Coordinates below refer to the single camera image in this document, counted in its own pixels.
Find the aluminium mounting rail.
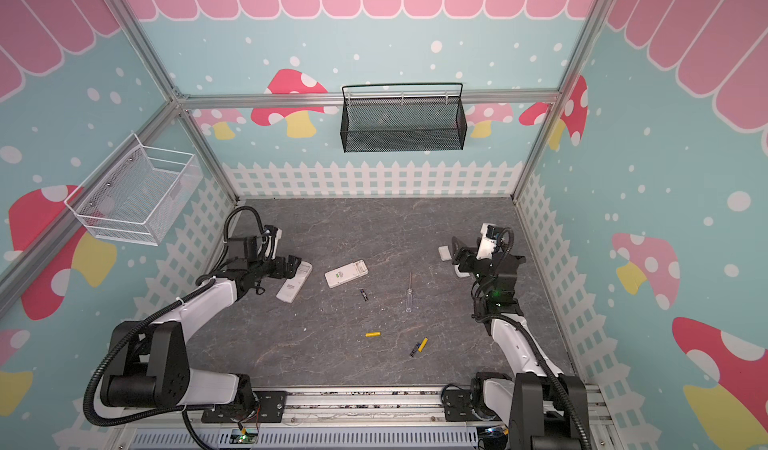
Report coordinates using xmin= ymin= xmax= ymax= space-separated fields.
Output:
xmin=113 ymin=385 xmax=619 ymax=433

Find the clear handle screwdriver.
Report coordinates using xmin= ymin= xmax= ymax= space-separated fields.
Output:
xmin=406 ymin=272 xmax=413 ymax=313

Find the white wire mesh basket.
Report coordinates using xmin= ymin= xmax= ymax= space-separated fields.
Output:
xmin=64 ymin=133 xmax=203 ymax=246

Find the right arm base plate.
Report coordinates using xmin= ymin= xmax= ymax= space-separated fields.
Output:
xmin=440 ymin=385 xmax=501 ymax=422

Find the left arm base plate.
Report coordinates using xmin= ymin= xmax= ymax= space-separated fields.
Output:
xmin=201 ymin=390 xmax=288 ymax=424

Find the white battery cover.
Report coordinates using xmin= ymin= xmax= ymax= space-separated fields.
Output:
xmin=454 ymin=265 xmax=471 ymax=278
xmin=438 ymin=245 xmax=452 ymax=261

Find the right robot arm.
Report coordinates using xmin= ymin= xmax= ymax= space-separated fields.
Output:
xmin=449 ymin=225 xmax=593 ymax=449

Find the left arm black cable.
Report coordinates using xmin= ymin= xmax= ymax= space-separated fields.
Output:
xmin=82 ymin=205 xmax=268 ymax=428

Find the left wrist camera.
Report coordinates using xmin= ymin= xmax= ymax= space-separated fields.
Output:
xmin=261 ymin=224 xmax=282 ymax=260

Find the white vented cable duct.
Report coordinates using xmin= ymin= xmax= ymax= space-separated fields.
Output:
xmin=128 ymin=428 xmax=481 ymax=450

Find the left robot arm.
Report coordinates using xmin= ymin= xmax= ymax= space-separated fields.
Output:
xmin=91 ymin=225 xmax=302 ymax=414

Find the white remote control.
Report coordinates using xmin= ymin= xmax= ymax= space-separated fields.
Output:
xmin=325 ymin=260 xmax=369 ymax=288
xmin=276 ymin=261 xmax=313 ymax=303

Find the black wire mesh basket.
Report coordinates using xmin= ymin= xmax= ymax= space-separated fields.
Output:
xmin=340 ymin=82 xmax=468 ymax=153

